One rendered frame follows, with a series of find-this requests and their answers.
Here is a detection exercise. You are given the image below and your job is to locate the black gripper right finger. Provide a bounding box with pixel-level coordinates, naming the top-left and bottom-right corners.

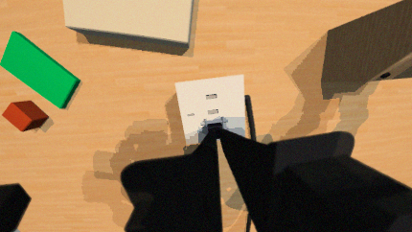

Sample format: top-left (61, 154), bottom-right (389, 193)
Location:
top-left (219, 128), bottom-right (355, 232)

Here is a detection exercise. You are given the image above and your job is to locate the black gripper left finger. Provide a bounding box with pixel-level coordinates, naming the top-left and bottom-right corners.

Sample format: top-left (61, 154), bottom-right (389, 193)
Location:
top-left (120, 130), bottom-right (223, 232)

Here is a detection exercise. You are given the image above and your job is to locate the green rectangular block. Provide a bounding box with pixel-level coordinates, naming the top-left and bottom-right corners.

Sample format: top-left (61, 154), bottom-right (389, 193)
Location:
top-left (0, 31), bottom-right (80, 109)

